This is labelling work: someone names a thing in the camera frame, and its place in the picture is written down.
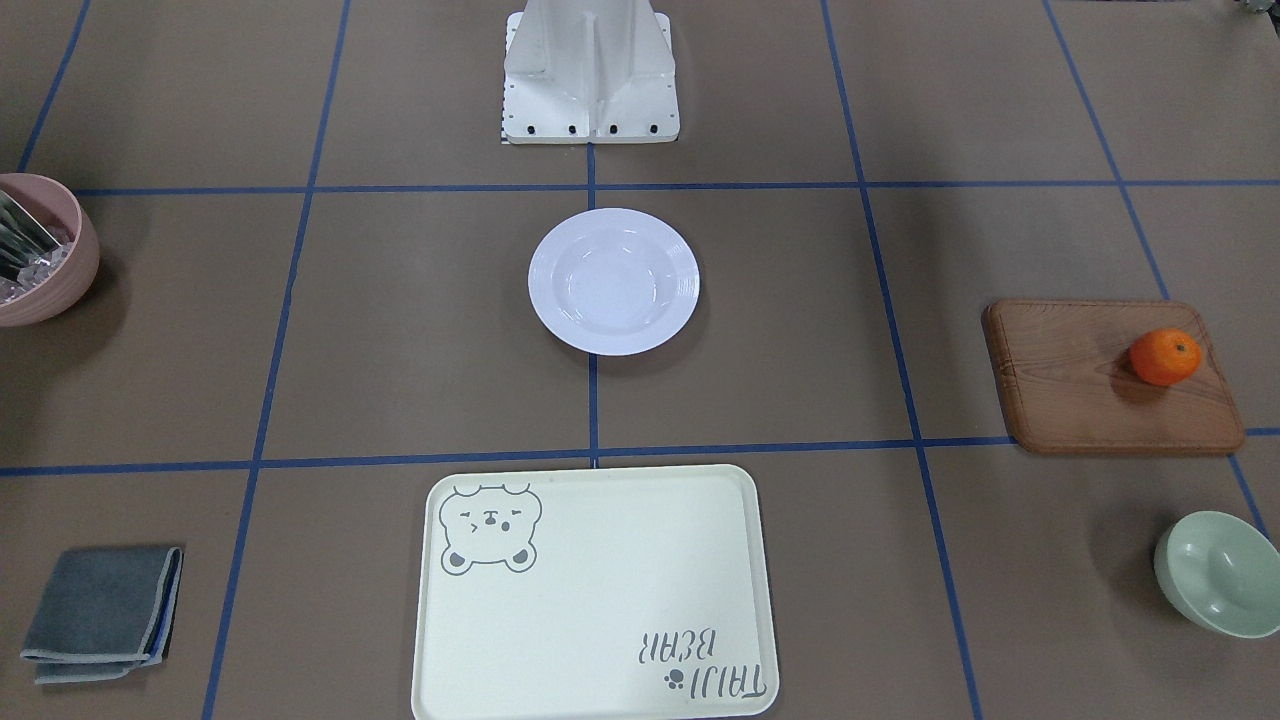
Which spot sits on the cream bear serving tray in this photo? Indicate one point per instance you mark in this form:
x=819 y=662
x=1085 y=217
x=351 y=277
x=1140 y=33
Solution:
x=625 y=593

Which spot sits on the orange fruit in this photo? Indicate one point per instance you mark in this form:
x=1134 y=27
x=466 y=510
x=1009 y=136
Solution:
x=1165 y=357

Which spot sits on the wooden cutting board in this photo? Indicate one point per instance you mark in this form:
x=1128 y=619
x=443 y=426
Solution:
x=1066 y=385

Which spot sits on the white ceramic plate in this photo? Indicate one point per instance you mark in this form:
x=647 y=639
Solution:
x=614 y=281

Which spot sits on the metal scoop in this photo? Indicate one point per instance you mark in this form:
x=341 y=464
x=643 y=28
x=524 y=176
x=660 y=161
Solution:
x=14 y=216

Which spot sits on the green ceramic bowl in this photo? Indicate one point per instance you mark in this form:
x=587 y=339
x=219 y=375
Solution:
x=1220 y=573

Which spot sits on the pink bowl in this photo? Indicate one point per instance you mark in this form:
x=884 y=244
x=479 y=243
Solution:
x=52 y=205

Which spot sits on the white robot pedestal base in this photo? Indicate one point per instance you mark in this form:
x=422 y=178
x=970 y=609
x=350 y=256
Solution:
x=589 y=72

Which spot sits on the folded grey cloth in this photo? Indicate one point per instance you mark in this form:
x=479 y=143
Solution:
x=105 y=612

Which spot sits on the ice cubes in bowl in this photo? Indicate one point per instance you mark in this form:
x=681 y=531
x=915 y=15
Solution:
x=24 y=268

